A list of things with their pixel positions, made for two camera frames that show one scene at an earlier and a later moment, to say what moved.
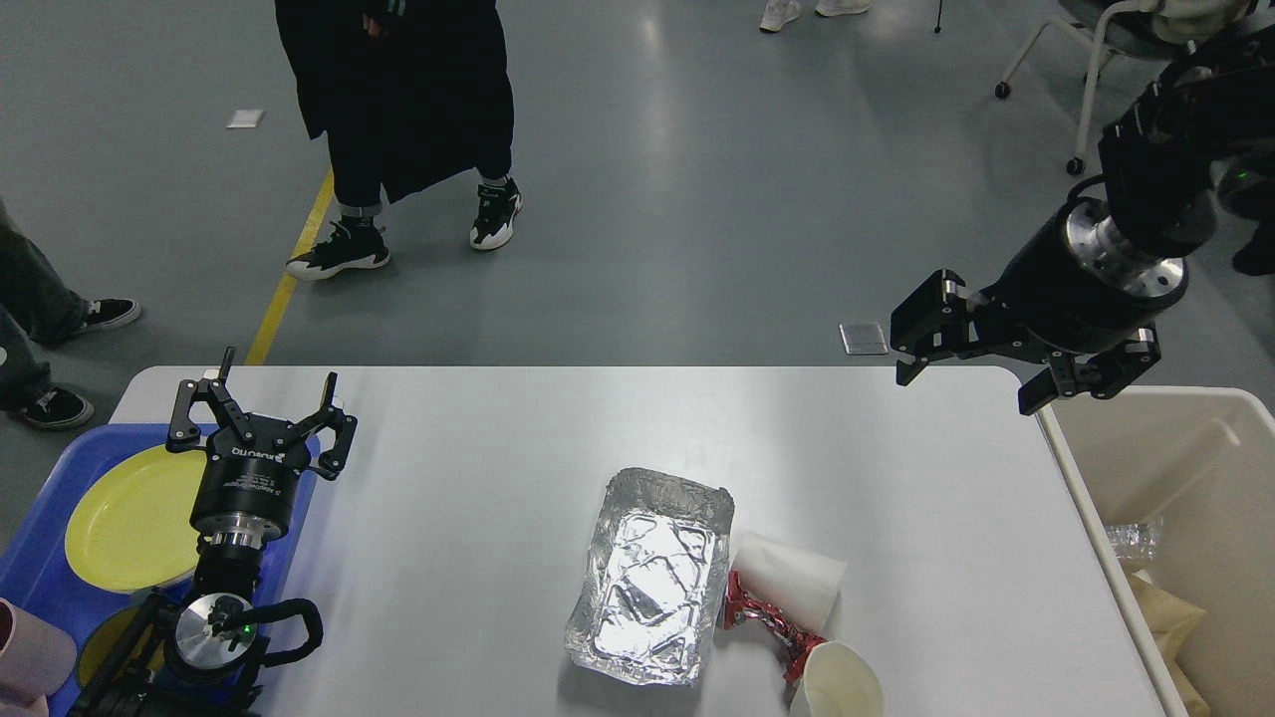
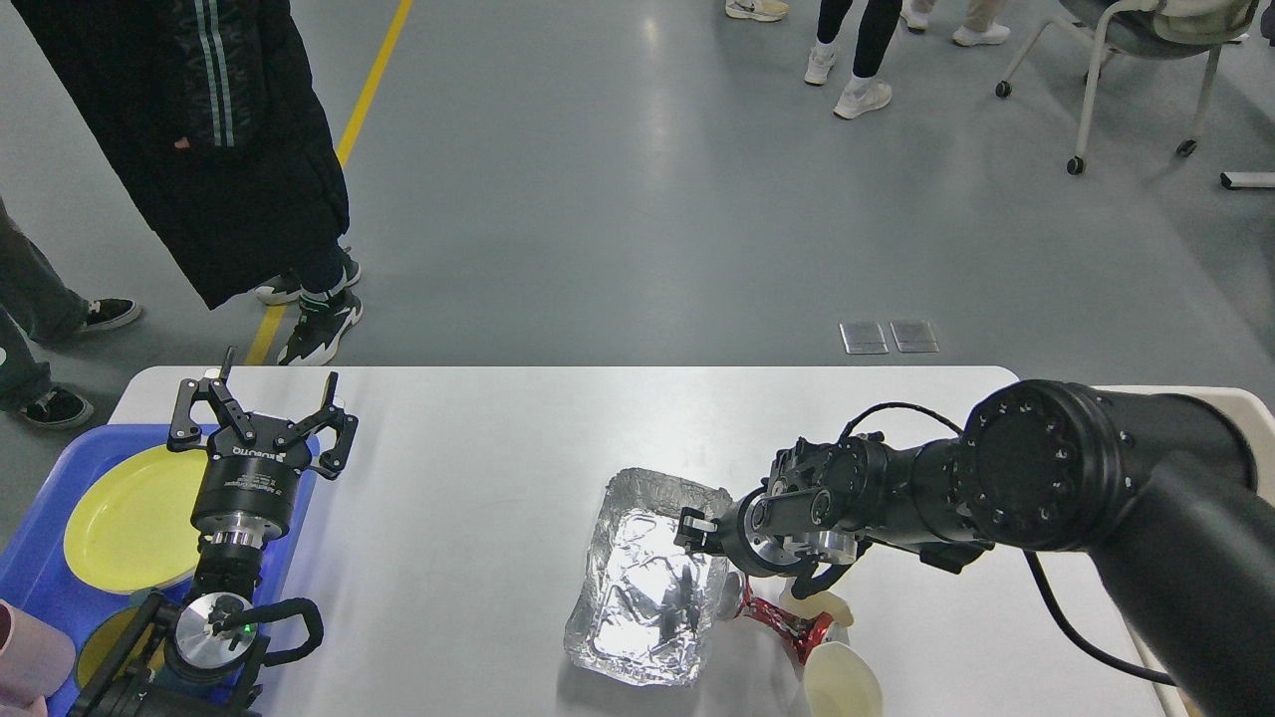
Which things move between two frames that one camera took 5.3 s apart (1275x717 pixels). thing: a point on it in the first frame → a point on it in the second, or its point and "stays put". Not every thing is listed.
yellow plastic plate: (129, 528) stays put
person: (410, 95) → (212, 112)
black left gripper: (248, 487) stays put
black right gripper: (1080, 289) → (787, 526)
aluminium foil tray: (651, 602) stays put
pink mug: (37, 656) stays put
